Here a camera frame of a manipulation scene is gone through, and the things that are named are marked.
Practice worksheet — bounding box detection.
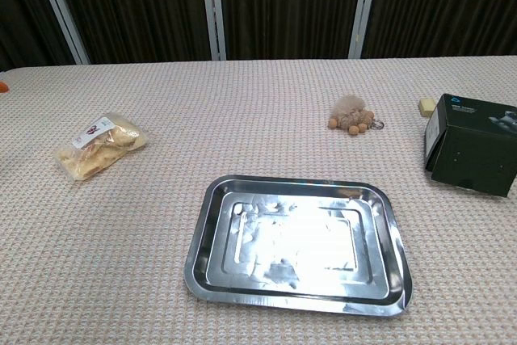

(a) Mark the bag of yellow snacks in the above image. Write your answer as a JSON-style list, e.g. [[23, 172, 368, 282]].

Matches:
[[55, 111, 149, 183]]

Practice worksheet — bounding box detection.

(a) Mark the stainless steel rectangular tray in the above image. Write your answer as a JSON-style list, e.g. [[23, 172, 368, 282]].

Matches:
[[183, 175, 414, 316]]

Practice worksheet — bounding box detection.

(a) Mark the dark partition panel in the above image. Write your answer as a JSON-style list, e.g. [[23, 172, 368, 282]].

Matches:
[[0, 0, 75, 73], [49, 0, 213, 65], [216, 0, 366, 61], [361, 0, 517, 59]]

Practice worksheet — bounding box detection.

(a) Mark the pink woven tablecloth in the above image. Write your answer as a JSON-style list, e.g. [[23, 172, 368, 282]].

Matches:
[[0, 55, 517, 345]]

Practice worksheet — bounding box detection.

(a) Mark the black cardboard product box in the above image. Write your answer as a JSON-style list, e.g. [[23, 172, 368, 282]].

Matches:
[[423, 93, 517, 198]]

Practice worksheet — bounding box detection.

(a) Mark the fluffy plush keychain toy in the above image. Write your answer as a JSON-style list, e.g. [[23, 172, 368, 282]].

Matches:
[[327, 94, 385, 136]]

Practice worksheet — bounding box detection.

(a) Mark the grey partition frame post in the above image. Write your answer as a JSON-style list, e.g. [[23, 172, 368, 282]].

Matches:
[[199, 0, 228, 61], [347, 0, 381, 60], [31, 0, 90, 65]]

